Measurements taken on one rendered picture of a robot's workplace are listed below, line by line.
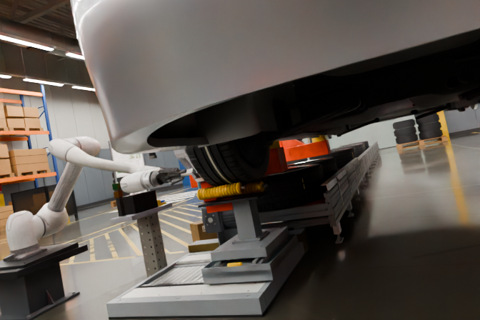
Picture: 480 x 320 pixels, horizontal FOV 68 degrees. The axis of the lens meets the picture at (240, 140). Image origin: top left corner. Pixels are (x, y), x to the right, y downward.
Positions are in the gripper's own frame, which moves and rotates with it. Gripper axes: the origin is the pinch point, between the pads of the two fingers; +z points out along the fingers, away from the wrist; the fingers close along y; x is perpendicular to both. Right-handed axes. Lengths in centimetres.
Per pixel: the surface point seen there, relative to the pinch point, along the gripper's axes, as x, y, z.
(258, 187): 3.4, -24.7, 28.1
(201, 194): -3.6, -14.5, 1.1
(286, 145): 188, -178, -18
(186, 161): 5.4, 2.8, -0.7
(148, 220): 6, -42, -57
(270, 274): -40, -34, 35
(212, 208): -3.4, -28.0, 0.4
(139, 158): 602, -502, -650
